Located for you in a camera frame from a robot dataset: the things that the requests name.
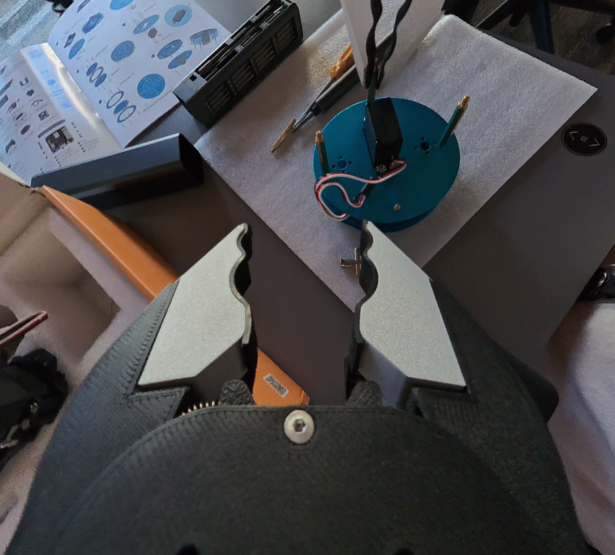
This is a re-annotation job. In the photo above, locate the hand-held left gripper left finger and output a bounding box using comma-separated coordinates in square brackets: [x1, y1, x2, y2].
[137, 223, 258, 392]

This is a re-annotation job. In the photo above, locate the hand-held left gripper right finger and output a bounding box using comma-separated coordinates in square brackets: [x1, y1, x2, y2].
[346, 221, 468, 407]

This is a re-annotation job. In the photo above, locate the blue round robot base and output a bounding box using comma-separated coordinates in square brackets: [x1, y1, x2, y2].
[312, 96, 461, 234]

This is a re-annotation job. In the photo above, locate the round desk control button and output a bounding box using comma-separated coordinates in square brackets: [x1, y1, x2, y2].
[561, 122, 607, 156]

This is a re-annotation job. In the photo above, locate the orange cardboard box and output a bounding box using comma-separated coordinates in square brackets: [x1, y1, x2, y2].
[0, 171, 311, 421]

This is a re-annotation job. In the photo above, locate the black precision screwdriver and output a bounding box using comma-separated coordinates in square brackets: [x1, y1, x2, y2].
[291, 77, 360, 133]

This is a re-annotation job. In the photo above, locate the white foam sheet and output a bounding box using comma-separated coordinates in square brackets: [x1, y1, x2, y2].
[193, 12, 600, 312]

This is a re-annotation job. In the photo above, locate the black screwdriver bit case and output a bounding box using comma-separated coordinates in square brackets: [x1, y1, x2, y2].
[171, 0, 305, 130]

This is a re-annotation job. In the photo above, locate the black servo motor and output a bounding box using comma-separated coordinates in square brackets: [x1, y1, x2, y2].
[363, 98, 402, 173]

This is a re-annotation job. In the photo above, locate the dark rectangular case sleeve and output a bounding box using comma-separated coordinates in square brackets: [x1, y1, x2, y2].
[30, 133, 206, 211]

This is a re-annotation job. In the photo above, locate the black badge reel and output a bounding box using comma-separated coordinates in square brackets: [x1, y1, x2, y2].
[582, 263, 615, 302]

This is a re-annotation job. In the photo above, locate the instruction manual with blue pictures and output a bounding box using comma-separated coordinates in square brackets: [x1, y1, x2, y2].
[0, 0, 233, 185]

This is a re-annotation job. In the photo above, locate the orange handled screwdriver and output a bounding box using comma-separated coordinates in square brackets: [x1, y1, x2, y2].
[328, 44, 356, 79]

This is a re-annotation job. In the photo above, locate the red white servo cable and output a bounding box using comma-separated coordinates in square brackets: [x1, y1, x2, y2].
[315, 159, 408, 221]

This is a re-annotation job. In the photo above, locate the red striped ribbon cable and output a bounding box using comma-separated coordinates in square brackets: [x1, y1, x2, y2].
[0, 311, 50, 345]

